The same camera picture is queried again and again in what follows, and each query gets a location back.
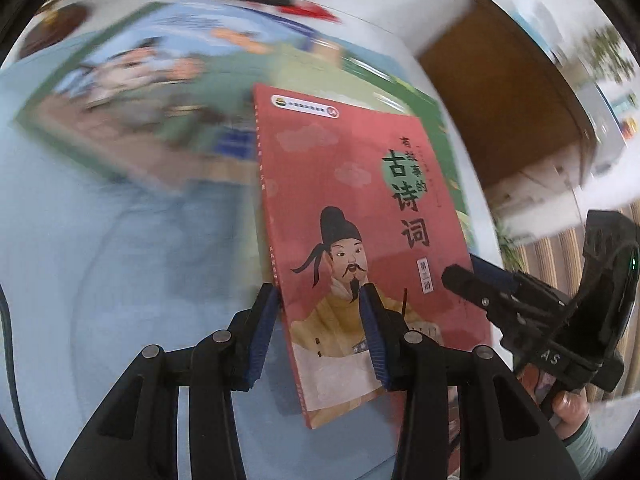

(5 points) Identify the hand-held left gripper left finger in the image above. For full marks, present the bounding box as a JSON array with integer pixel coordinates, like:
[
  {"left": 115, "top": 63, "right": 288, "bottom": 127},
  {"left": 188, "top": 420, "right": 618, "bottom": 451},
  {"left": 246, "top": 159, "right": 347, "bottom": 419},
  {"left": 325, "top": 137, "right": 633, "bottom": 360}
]
[{"left": 55, "top": 282, "right": 279, "bottom": 480}]

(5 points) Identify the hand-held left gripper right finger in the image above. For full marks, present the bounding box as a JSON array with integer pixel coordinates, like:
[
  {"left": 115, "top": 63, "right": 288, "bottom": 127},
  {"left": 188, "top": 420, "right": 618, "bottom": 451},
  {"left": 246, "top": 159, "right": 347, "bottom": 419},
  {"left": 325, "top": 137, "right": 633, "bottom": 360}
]
[{"left": 360, "top": 283, "right": 582, "bottom": 480}]

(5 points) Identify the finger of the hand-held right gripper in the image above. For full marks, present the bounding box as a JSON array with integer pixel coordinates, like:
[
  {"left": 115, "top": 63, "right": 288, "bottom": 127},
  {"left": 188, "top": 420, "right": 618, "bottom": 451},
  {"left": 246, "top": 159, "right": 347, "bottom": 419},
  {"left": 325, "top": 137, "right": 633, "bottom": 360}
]
[
  {"left": 441, "top": 263, "right": 569, "bottom": 342},
  {"left": 469, "top": 254, "right": 569, "bottom": 307}
]

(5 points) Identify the pink book with bearded man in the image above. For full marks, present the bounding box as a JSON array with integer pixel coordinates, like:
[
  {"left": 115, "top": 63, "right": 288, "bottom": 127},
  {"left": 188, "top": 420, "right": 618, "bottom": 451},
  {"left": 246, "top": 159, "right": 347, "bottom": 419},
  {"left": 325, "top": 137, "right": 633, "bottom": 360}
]
[{"left": 251, "top": 82, "right": 493, "bottom": 430}]

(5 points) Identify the green book yellow print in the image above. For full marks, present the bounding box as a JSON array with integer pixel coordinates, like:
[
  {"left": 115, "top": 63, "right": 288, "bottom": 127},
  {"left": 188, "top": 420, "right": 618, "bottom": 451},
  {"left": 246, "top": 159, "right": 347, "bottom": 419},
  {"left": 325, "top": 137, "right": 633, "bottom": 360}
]
[{"left": 277, "top": 42, "right": 478, "bottom": 256}]

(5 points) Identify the green-bordered illustrated book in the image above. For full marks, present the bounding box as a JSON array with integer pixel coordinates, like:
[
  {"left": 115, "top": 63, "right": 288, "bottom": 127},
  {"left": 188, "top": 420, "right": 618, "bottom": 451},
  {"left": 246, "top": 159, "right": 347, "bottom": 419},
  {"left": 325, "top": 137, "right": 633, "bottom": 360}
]
[{"left": 14, "top": 1, "right": 361, "bottom": 196}]

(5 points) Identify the person's right forearm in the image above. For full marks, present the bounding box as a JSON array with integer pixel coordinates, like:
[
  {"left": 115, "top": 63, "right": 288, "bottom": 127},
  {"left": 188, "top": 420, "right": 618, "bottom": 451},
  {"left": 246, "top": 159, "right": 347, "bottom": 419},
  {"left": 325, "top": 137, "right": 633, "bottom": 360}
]
[{"left": 560, "top": 417, "right": 618, "bottom": 480}]

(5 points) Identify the person's right hand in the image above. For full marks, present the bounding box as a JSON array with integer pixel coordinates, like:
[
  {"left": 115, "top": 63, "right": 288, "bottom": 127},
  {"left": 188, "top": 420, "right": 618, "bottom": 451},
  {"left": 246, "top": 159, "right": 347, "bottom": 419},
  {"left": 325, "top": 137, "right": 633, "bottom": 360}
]
[{"left": 550, "top": 389, "right": 593, "bottom": 442}]

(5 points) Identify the green potted floor plant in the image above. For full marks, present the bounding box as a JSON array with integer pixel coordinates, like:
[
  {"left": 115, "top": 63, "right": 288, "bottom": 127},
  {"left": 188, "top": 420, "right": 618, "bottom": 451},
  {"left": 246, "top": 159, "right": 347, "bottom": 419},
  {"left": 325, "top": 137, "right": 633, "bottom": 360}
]
[{"left": 492, "top": 217, "right": 526, "bottom": 273}]

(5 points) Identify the striped rug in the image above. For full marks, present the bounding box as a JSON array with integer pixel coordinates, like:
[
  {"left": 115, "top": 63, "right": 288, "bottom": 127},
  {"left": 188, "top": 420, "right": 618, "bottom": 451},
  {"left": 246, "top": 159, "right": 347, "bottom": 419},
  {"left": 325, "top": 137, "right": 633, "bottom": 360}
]
[{"left": 500, "top": 200, "right": 640, "bottom": 281}]

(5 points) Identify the light blue quilted mat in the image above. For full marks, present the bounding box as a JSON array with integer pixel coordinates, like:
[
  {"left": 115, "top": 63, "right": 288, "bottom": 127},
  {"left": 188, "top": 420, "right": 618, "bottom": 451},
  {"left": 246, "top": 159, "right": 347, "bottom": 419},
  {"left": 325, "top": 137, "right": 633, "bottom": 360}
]
[{"left": 0, "top": 30, "right": 501, "bottom": 480}]

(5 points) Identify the brown wooden cabinet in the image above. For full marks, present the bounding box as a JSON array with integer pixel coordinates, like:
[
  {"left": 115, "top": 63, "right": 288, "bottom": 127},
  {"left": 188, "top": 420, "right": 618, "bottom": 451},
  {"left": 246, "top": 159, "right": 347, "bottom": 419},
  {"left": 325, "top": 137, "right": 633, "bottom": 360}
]
[{"left": 417, "top": 0, "right": 601, "bottom": 191}]

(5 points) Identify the green plant on cabinet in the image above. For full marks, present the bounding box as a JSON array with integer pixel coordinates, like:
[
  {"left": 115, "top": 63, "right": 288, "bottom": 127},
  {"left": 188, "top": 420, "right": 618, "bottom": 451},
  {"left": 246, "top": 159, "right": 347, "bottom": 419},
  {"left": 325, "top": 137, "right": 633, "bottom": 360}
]
[{"left": 570, "top": 20, "right": 631, "bottom": 91}]

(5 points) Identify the red tassel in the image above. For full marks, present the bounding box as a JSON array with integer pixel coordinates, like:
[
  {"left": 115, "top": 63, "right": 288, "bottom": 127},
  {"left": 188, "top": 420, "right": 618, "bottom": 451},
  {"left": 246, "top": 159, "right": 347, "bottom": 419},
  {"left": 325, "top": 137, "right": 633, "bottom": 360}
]
[{"left": 277, "top": 2, "right": 343, "bottom": 23}]

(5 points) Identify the yellow globe on wooden base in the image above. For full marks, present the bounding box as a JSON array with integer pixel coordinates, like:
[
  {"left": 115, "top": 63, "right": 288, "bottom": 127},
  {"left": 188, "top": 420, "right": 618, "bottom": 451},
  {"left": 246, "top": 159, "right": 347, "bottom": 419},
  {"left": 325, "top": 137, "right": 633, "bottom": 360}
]
[{"left": 17, "top": 2, "right": 93, "bottom": 58}]

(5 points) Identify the left hand-held gripper cable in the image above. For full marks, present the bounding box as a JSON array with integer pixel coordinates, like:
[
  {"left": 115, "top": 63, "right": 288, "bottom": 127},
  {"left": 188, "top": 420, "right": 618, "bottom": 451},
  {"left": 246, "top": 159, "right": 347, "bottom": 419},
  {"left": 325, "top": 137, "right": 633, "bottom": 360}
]
[{"left": 0, "top": 280, "right": 36, "bottom": 466}]

